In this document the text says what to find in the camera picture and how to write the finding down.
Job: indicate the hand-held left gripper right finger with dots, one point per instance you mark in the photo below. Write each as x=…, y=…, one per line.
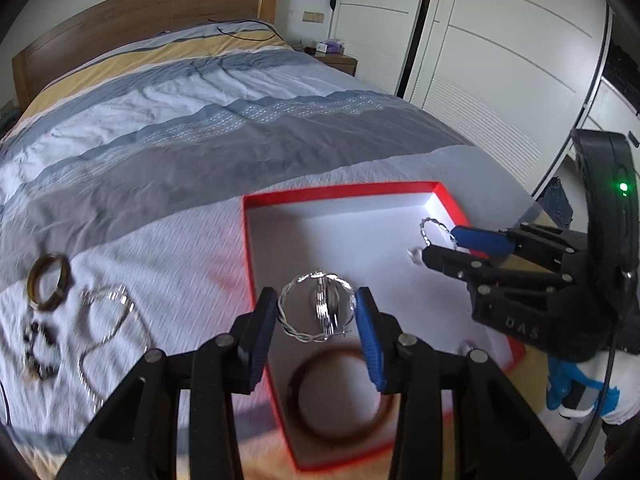
x=369, y=347

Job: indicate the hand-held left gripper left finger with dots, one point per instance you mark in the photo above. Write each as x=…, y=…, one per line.
x=259, y=345

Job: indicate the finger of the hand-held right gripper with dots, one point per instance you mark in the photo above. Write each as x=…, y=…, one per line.
x=482, y=241
x=450, y=259

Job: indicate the small silver twisted hoop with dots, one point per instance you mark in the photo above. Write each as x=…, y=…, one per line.
x=424, y=232

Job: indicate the red box with white inside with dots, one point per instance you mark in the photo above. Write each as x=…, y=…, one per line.
x=340, y=240

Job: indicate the person's right hand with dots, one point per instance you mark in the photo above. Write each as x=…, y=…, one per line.
x=575, y=390

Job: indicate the small clear bead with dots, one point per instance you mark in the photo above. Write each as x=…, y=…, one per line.
x=414, y=255

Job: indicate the brown wooden bangle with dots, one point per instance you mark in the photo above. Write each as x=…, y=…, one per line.
x=296, y=401

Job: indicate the blue denim cloth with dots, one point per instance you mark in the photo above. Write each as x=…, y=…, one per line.
x=556, y=202

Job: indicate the silver bangle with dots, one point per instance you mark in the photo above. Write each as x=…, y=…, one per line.
x=120, y=297

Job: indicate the white wardrobe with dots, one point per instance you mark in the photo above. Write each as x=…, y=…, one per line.
x=500, y=60

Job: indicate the brown and gold bangle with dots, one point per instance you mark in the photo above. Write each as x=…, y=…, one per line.
x=61, y=287

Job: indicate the wooden nightstand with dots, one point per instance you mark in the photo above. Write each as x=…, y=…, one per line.
x=341, y=63

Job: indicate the striped duvet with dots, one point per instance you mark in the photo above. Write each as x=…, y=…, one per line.
x=200, y=125

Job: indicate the tissue box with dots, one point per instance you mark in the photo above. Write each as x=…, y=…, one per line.
x=330, y=47

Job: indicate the wooden headboard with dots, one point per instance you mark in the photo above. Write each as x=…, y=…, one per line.
x=125, y=15

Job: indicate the wall switch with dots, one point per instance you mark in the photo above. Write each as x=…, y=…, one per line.
x=313, y=17

